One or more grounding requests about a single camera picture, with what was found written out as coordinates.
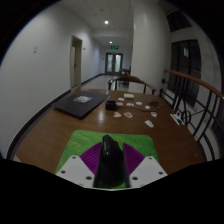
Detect black cable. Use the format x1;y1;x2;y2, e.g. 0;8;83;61
116;100;161;111

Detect small black box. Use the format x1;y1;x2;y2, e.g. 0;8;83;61
105;99;118;112

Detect small dark transom window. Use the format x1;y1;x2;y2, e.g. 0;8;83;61
166;9;193;33

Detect glass double door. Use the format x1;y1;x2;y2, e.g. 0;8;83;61
104;52;124;76

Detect white side door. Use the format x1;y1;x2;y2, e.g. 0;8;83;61
69;35;84;89

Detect ceiling lights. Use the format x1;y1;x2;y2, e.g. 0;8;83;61
103;19;114;45

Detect black closed laptop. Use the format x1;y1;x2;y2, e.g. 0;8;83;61
51;90;111;120

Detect white notepad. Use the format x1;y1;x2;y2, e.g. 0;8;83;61
169;113;185;127

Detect black railing with wooden handrail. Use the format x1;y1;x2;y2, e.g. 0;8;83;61
159;68;224;161

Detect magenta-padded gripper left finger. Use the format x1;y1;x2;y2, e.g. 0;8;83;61
54;142;104;188

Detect green mouse pad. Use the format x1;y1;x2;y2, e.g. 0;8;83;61
54;129;160;189

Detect black computer mouse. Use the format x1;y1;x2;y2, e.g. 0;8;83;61
93;134;131;189

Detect large dark window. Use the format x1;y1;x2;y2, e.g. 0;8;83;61
169;39;203;108

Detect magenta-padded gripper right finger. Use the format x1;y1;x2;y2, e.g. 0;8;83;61
123;142;168;188

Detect wooden armchair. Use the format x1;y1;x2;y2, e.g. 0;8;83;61
107;75;157;96

